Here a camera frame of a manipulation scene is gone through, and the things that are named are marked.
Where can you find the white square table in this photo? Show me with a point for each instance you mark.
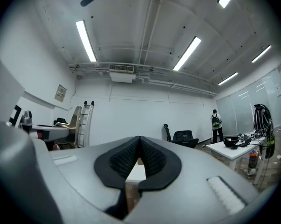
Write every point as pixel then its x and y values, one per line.
pixel 136 174

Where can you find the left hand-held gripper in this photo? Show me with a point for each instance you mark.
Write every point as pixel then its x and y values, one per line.
pixel 26 119

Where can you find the tall black office chair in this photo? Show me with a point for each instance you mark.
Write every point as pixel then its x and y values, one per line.
pixel 167 132

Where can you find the aluminium ladder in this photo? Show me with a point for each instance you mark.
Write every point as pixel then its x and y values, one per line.
pixel 86 122

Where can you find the white long table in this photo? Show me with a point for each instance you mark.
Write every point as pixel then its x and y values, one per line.
pixel 233 150

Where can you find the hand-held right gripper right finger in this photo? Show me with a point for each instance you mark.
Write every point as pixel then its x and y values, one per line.
pixel 189 171

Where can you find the tangle of black devices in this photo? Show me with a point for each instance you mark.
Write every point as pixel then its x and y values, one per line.
pixel 247 137

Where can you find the low black office chair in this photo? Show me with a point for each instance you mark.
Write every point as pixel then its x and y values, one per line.
pixel 185 137

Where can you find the orange black device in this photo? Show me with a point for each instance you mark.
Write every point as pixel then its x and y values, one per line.
pixel 253 160

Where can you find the white ceiling air conditioner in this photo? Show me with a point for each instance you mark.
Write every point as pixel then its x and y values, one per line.
pixel 121 74

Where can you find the black headset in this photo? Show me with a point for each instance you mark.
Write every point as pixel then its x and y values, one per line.
pixel 230 142

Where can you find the grey wall electrical panel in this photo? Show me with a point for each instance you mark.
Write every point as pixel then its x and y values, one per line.
pixel 60 93

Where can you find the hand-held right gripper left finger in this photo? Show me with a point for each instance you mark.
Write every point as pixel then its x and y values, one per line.
pixel 84 171

